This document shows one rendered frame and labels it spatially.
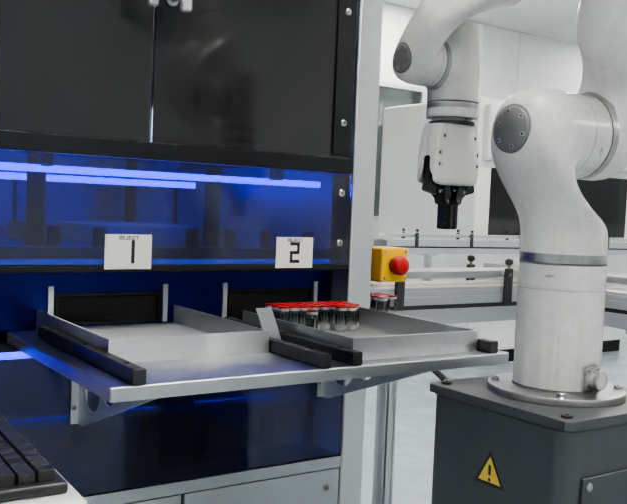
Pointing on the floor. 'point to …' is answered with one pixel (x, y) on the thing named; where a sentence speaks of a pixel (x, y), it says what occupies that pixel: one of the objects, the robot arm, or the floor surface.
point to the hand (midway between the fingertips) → (447, 216)
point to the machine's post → (360, 228)
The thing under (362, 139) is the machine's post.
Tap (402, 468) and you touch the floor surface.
